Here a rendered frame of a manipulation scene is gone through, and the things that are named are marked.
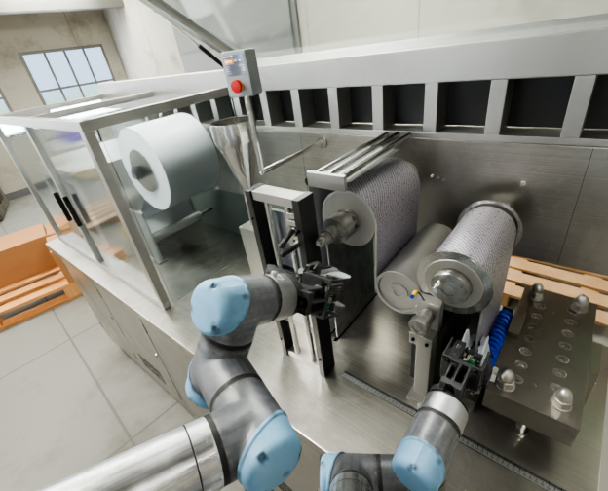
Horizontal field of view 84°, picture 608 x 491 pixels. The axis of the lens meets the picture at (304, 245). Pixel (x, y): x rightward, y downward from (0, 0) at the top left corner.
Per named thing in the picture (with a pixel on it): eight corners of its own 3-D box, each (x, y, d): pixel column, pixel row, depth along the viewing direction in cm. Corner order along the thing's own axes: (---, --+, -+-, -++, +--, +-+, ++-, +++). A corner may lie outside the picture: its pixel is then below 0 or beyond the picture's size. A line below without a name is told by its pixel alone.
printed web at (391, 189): (336, 336, 106) (319, 185, 80) (373, 294, 121) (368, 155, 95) (467, 399, 83) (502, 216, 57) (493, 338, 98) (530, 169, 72)
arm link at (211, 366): (198, 437, 43) (221, 365, 41) (175, 379, 51) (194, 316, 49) (251, 425, 48) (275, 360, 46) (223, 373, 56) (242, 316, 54)
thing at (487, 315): (471, 366, 77) (481, 306, 68) (498, 307, 92) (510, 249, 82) (473, 367, 77) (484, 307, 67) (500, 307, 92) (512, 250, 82)
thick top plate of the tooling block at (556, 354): (481, 404, 75) (485, 388, 71) (521, 301, 99) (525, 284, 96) (571, 447, 65) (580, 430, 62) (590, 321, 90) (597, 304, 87)
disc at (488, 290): (416, 300, 76) (417, 245, 69) (417, 299, 77) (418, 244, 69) (488, 323, 67) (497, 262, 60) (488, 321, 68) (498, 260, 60)
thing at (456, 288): (454, 311, 68) (423, 287, 71) (458, 305, 70) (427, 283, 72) (476, 290, 63) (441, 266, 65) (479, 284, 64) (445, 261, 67)
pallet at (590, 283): (627, 273, 240) (631, 260, 235) (606, 345, 193) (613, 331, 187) (458, 231, 316) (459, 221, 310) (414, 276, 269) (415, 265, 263)
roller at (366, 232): (326, 239, 87) (321, 188, 80) (374, 201, 103) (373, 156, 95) (375, 252, 79) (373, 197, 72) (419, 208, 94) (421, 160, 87)
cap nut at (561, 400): (548, 406, 67) (552, 392, 64) (551, 393, 69) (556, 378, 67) (570, 416, 64) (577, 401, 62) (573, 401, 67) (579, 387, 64)
